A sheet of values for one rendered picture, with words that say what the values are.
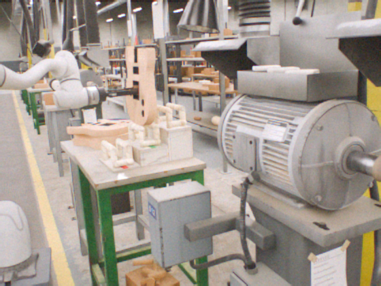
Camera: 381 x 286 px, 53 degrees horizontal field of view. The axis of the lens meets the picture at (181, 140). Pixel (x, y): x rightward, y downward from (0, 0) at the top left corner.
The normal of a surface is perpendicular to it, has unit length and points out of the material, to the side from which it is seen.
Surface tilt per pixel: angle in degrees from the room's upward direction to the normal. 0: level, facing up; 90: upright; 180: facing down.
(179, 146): 90
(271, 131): 62
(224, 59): 90
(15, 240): 87
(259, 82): 90
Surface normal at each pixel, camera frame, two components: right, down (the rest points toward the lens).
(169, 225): 0.41, 0.18
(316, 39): -0.91, 0.15
